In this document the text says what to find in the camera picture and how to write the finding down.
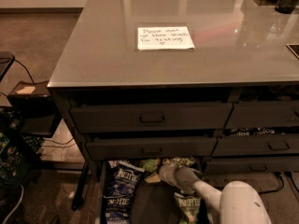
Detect dark tablet on counter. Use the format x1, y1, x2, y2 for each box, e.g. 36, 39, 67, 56
286, 44, 299, 59

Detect dark bottom right drawer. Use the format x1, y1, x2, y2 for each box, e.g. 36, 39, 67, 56
204, 156, 299, 175

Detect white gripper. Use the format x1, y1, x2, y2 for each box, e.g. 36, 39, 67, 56
145, 163, 203, 193

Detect green Kettle bag front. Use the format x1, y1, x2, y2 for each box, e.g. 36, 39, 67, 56
174, 192, 201, 224

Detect dark snack bags in drawer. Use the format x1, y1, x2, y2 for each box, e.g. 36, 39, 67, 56
225, 127, 299, 136

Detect green rice chip bag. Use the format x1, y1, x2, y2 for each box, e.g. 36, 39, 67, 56
140, 158, 161, 173

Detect blue Kettle bag rear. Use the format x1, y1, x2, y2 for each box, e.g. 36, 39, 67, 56
107, 160, 121, 169

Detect white cable on floor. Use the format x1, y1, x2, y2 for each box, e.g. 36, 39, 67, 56
1, 184, 25, 224

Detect dark middle left drawer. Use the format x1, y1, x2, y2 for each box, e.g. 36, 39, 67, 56
86, 136, 217, 161

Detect dark drawer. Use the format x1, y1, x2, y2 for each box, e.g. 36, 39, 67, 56
70, 103, 232, 133
212, 134, 299, 157
226, 101, 299, 129
86, 136, 217, 161
204, 156, 299, 175

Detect white handwritten paper note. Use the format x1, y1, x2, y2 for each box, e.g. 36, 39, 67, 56
137, 26, 194, 50

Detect blue Kettle chip bag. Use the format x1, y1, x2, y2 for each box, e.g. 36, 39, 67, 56
105, 161, 145, 206

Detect dark middle right drawer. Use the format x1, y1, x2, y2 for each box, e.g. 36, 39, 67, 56
212, 134, 299, 157

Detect black floor cable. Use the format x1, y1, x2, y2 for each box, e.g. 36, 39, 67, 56
258, 172, 285, 195

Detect green kettle bag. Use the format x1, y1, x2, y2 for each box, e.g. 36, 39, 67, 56
174, 192, 201, 224
162, 157, 196, 167

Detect blue Kettle bag front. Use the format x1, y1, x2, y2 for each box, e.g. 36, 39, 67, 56
105, 196, 131, 224

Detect green Kettle bag rear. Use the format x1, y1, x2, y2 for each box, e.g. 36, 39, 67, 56
162, 157, 196, 167

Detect black box with label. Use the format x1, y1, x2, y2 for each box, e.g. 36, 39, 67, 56
7, 81, 62, 137

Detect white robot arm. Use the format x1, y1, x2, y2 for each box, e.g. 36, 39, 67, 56
158, 163, 272, 224

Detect green crate of snacks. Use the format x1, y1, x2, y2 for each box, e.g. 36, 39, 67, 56
0, 133, 43, 188

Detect dark top left drawer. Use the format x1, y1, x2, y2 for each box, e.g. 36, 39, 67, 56
70, 103, 232, 133

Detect dark top right drawer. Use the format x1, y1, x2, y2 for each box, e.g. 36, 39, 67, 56
226, 101, 299, 129

